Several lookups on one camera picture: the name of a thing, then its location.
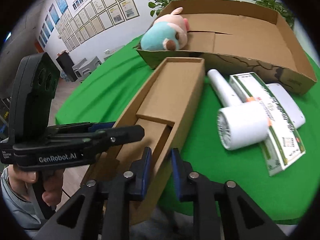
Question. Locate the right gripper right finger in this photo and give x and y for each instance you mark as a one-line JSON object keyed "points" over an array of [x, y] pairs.
{"points": [[220, 210]]}

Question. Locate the right potted green plant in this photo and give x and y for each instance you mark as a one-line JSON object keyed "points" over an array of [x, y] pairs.
{"points": [[279, 7]]}

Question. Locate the grey jacket sleeve forearm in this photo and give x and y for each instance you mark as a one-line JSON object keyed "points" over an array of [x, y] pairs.
{"points": [[22, 210]]}

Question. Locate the framed certificates on wall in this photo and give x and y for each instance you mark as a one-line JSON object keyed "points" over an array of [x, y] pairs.
{"points": [[74, 28]]}

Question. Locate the green tablecloth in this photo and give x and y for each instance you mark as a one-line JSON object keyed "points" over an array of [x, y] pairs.
{"points": [[285, 197]]}

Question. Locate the pink pig plush toy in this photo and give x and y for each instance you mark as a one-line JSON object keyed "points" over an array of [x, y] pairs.
{"points": [[169, 32]]}

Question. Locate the white plastic device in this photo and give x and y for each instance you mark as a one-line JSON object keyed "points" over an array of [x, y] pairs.
{"points": [[284, 98]]}

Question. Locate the large shallow cardboard tray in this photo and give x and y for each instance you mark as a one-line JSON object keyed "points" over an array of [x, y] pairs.
{"points": [[238, 37]]}

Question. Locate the long narrow cardboard box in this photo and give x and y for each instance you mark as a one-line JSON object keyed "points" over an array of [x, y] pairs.
{"points": [[165, 107]]}

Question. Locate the green white medicine box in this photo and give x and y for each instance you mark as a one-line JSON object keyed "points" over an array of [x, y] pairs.
{"points": [[283, 146]]}

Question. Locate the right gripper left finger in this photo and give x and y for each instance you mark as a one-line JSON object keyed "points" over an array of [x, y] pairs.
{"points": [[101, 209]]}

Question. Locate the white handheld hair dryer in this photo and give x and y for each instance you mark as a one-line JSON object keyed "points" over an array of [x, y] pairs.
{"points": [[239, 124]]}

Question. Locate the black cabinet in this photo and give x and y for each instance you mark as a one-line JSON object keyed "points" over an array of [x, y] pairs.
{"points": [[66, 63]]}

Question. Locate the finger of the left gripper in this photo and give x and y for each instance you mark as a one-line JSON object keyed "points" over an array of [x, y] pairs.
{"points": [[77, 129], [96, 142]]}

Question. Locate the grey plastic stool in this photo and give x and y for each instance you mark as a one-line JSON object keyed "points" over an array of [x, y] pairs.
{"points": [[77, 67], [90, 66]]}

